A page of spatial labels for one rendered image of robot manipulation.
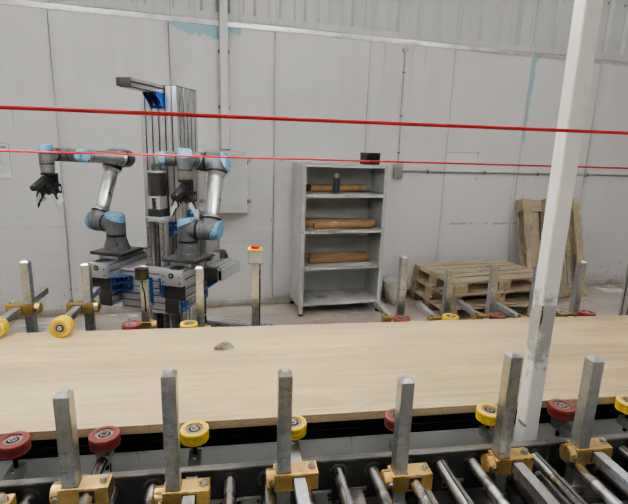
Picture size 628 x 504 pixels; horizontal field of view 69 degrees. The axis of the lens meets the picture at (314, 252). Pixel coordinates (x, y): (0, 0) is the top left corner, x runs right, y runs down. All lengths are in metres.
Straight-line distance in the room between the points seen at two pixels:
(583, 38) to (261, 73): 3.78
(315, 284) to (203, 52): 2.63
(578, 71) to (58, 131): 4.31
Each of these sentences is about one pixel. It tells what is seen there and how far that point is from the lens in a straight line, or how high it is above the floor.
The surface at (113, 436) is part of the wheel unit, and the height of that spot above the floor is 0.91.
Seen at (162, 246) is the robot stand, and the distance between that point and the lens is 2.99.
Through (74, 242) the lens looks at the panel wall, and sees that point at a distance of 5.00.
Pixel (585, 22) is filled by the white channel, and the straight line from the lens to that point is 1.48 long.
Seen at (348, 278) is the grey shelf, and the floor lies 0.26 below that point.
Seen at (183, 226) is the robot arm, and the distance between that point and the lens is 2.77.
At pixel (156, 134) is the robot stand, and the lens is 3.04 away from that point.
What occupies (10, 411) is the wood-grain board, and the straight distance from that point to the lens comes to 1.70.
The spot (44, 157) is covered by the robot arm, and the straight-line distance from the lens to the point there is 2.91.
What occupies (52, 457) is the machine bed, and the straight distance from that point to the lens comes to 1.63.
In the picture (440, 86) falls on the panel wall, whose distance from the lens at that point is 5.57.
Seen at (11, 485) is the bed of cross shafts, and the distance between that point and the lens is 1.50.
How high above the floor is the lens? 1.68
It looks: 13 degrees down
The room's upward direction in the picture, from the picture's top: 2 degrees clockwise
